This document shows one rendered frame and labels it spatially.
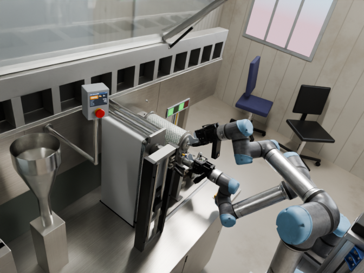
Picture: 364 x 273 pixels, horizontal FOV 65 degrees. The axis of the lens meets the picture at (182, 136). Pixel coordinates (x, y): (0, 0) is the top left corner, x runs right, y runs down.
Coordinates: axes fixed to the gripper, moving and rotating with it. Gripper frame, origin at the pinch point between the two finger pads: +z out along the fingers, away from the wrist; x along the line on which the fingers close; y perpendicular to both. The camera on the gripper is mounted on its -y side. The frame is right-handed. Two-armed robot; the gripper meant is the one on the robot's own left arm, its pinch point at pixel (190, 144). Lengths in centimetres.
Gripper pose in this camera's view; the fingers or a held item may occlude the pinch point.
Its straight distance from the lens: 146.9
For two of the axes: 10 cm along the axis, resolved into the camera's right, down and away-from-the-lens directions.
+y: -3.8, -9.1, -1.6
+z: -7.1, 1.8, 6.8
